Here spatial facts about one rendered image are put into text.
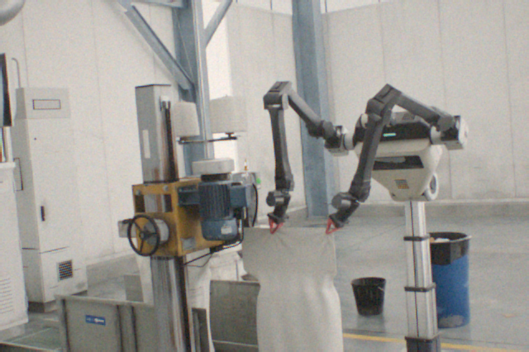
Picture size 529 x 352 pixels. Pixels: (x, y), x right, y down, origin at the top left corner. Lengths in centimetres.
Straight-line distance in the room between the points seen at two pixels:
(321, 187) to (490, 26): 384
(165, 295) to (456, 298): 272
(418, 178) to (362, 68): 848
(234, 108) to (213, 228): 52
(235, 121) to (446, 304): 272
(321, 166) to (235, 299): 821
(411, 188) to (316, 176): 855
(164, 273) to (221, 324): 94
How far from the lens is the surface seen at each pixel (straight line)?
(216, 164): 275
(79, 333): 379
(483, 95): 1094
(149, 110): 289
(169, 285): 293
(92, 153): 797
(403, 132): 317
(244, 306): 367
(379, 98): 267
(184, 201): 288
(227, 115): 288
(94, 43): 820
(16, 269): 570
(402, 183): 331
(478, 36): 1101
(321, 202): 1183
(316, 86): 1176
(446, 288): 509
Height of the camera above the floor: 149
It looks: 3 degrees down
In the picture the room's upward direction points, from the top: 5 degrees counter-clockwise
